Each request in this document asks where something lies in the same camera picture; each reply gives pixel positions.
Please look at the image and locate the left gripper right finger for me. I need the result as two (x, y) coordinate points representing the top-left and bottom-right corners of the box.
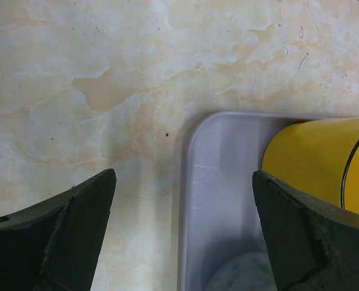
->
(252, 170), (359, 290)

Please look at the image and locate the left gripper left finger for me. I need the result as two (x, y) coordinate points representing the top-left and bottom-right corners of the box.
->
(0, 169), (116, 290)

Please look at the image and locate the grey ceramic mug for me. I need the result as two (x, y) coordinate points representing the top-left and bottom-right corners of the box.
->
(204, 252), (277, 290)

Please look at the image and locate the yellow transparent mug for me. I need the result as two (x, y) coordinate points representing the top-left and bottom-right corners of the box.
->
(261, 118), (359, 214)

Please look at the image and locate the lavender plastic tray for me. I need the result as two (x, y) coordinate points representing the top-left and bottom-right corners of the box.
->
(178, 111), (311, 290)

